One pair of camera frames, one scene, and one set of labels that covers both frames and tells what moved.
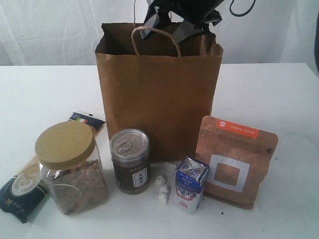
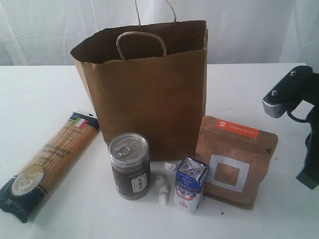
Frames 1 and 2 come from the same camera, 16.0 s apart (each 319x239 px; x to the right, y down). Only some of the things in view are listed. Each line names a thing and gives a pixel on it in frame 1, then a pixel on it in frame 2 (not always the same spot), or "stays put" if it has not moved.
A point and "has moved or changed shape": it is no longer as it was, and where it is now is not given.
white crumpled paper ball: x=164 y=188 stays put
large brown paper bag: x=158 y=85 has moved or changed shape
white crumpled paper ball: x=160 y=180 stays put
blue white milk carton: x=190 y=181 stays put
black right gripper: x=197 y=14 -> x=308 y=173
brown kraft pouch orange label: x=238 y=157 stays put
